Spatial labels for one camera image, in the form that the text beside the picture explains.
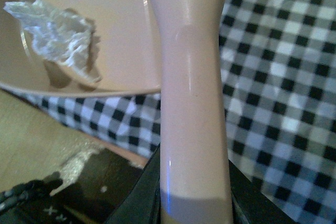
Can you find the white tissue trash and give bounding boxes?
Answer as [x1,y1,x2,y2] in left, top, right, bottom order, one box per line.
[4,0,101,83]

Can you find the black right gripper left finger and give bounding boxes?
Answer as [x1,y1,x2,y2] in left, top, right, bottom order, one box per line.
[105,147,161,224]

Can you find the black shoe with laces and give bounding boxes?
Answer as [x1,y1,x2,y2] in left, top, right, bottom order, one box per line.
[1,172,82,224]

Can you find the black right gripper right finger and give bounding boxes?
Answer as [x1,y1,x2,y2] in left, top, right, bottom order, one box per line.
[229,162,295,224]

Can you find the beige hand brush black bristles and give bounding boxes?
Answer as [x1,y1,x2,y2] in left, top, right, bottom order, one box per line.
[150,0,233,223]

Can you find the black white checkered bedsheet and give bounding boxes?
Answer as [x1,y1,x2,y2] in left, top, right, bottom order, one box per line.
[15,0,336,224]

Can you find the beige plastic dustpan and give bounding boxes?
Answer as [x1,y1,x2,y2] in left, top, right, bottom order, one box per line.
[1,0,161,98]

